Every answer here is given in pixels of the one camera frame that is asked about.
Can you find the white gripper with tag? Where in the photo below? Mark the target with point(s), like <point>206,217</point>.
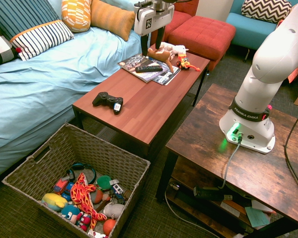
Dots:
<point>151,21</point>

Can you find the black gamepad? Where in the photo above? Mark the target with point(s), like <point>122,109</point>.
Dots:
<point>106,100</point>

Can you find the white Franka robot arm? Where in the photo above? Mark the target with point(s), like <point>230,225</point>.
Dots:
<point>275,49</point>

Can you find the grey wicker basket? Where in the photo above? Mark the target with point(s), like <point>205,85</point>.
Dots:
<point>89,148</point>

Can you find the brown plush toy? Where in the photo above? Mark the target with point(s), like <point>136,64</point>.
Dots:
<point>161,57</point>

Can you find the white plush toy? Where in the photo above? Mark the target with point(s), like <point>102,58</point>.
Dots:
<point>173,49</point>

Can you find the large magazine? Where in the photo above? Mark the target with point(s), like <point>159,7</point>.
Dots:
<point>134,62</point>

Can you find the black remote control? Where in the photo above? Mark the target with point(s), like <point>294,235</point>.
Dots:
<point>149,68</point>

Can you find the red armchair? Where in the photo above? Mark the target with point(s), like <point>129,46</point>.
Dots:
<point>181,17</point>

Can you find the orange toy vehicle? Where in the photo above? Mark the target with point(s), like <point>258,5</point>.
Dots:
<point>184,63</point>

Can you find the small dark magazine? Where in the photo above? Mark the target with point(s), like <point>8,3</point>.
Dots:
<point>167,77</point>

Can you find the plain orange pillow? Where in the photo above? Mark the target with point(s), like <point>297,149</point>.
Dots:
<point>111,18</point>

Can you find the red tufted ottoman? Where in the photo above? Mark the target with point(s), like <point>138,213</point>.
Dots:
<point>203,33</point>

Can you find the reddish wooden coffee table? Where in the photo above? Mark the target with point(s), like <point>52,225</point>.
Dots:
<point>144,104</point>

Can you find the yellow white patterned pillow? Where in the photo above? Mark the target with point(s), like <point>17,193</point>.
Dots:
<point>75,15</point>

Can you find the teal sofa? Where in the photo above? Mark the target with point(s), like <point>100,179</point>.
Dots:
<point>245,29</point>

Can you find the rustic brown wooden table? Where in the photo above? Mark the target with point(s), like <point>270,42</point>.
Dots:
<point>201,138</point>

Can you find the white striped pillow orange trim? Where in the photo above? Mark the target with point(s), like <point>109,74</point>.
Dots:
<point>42,38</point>

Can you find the light blue sofa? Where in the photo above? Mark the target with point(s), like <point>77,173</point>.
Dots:
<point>44,84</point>

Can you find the black white chevron pillow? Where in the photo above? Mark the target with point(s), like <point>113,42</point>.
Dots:
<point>265,10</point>

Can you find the dark blue striped pillow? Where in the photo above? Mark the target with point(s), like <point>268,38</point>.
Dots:
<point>22,15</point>

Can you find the black teal headphones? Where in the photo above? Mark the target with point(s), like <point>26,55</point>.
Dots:
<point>83,166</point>

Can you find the green plush toy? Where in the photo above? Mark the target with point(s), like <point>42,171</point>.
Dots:
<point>103,181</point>

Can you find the white blue toy bus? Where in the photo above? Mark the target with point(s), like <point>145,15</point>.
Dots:
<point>117,188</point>

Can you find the black white checked pillow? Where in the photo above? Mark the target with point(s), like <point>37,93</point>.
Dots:
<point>0,49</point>

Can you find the black power brick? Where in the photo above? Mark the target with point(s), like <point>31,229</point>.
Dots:
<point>208,194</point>

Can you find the brown orange plush ball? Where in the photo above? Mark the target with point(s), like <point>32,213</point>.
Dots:
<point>96,196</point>

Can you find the orange flame plush toy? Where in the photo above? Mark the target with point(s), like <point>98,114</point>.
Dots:
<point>80,194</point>

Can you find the red toy truck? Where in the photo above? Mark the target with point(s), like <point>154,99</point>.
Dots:
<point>60,186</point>

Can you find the blue toy car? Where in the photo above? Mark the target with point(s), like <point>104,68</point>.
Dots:
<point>67,191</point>

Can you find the grey plush toy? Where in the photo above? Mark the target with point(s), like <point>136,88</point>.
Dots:
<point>114,210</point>

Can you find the yellow plush toy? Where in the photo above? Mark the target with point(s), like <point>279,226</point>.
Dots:
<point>53,200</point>

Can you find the blue plush toy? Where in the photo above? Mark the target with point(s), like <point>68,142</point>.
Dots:
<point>70,212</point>

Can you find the red blue plush figure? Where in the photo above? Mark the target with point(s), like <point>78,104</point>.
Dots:
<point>84,219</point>

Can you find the teal paper card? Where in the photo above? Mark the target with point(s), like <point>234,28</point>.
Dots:
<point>257,217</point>

